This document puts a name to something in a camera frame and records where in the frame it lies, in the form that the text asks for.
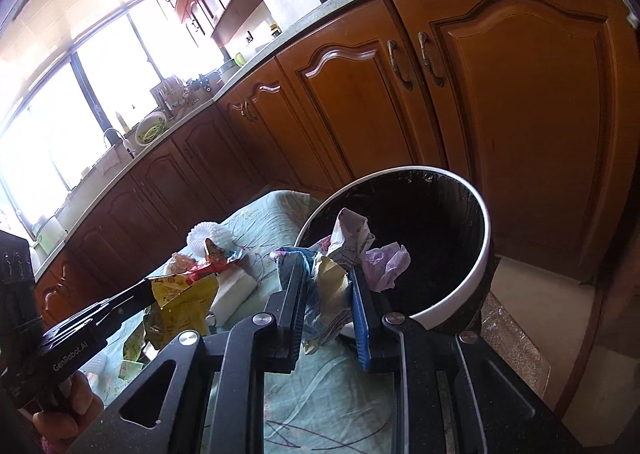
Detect mixed wrapper trash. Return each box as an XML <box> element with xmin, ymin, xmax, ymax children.
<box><xmin>269</xmin><ymin>207</ymin><xmax>378</xmax><ymax>354</ymax></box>

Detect white tissue paper pack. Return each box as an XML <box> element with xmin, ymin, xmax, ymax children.
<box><xmin>205</xmin><ymin>265</ymin><xmax>258</xmax><ymax>327</ymax></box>

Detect yellow snack wrapper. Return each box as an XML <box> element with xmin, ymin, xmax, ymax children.
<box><xmin>143</xmin><ymin>274</ymin><xmax>218</xmax><ymax>350</ymax></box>

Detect red cartoon snack wrapper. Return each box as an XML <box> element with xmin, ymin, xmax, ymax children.
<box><xmin>165</xmin><ymin>238</ymin><xmax>244</xmax><ymax>285</ymax></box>

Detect white round trash bin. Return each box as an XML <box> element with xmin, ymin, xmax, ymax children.
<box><xmin>293</xmin><ymin>163</ymin><xmax>494</xmax><ymax>339</ymax></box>

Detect kitchen window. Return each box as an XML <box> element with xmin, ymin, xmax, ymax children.
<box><xmin>1</xmin><ymin>0</ymin><xmax>222</xmax><ymax>232</ymax></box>

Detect person's left hand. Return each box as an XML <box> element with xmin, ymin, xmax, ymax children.
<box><xmin>32</xmin><ymin>372</ymin><xmax>104</xmax><ymax>453</ymax></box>

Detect purple crumpled paper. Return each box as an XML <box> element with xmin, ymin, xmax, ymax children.
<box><xmin>361</xmin><ymin>243</ymin><xmax>411</xmax><ymax>292</ymax></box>

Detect light green floral cloth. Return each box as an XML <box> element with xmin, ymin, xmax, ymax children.
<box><xmin>79</xmin><ymin>188</ymin><xmax>452</xmax><ymax>454</ymax></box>

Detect black bin liner bag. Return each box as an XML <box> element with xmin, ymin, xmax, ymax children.
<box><xmin>299</xmin><ymin>169</ymin><xmax>501</xmax><ymax>335</ymax></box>

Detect chrome sink faucet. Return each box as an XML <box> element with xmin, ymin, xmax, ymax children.
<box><xmin>103</xmin><ymin>127</ymin><xmax>136</xmax><ymax>159</ymax></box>

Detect white bowl with greens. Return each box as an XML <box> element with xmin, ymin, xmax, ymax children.
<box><xmin>134</xmin><ymin>111</ymin><xmax>167</xmax><ymax>146</ymax></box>

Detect wooden lower cabinets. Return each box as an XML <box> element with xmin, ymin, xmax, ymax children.
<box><xmin>35</xmin><ymin>0</ymin><xmax>639</xmax><ymax>324</ymax></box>

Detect white speckled countertop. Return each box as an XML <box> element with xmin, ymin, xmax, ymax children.
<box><xmin>29</xmin><ymin>0</ymin><xmax>597</xmax><ymax>279</ymax></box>

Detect bronze cabinet handle left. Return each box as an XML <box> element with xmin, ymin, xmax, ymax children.
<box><xmin>385</xmin><ymin>38</ymin><xmax>416</xmax><ymax>92</ymax></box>

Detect bronze cabinet handle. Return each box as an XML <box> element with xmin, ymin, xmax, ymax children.
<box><xmin>418</xmin><ymin>31</ymin><xmax>445</xmax><ymax>88</ymax></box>
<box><xmin>385</xmin><ymin>38</ymin><xmax>416</xmax><ymax>92</ymax></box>

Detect bronze cabinet handle right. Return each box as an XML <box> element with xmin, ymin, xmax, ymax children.
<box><xmin>418</xmin><ymin>31</ymin><xmax>445</xmax><ymax>88</ymax></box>

